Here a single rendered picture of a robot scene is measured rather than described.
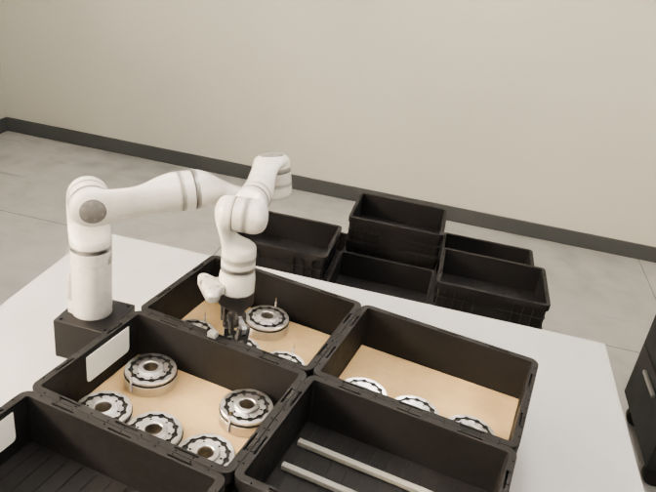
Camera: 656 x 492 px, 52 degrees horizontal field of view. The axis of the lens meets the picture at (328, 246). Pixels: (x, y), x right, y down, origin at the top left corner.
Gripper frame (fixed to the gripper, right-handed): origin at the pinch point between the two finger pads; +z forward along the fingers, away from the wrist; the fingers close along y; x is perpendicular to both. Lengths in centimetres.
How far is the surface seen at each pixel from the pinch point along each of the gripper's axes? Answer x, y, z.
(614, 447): -80, -40, 15
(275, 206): -109, 246, 85
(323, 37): -138, 268, -16
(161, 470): 22.8, -35.7, -4.6
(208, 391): 8.3, -11.5, 2.2
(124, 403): 25.0, -14.0, -0.7
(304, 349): -16.0, -3.2, 2.2
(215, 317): -0.2, 14.0, 2.2
